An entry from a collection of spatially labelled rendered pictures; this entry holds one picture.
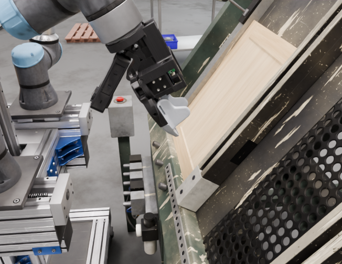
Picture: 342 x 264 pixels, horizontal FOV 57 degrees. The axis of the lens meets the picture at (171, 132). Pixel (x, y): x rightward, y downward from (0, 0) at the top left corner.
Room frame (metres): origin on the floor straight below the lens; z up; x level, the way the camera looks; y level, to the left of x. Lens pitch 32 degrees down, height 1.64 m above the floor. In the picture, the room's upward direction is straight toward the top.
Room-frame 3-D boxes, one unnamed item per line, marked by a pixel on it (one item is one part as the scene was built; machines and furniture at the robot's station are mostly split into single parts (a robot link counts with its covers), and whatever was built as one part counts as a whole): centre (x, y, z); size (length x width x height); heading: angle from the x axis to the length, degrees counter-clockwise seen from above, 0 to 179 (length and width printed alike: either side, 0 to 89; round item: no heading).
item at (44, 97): (1.19, 0.55, 1.09); 0.15 x 0.15 x 0.10
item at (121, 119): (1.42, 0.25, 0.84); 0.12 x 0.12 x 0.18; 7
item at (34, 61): (1.20, 0.55, 1.20); 0.13 x 0.12 x 0.14; 176
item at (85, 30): (6.07, 1.53, 0.05); 1.12 x 0.75 x 0.10; 2
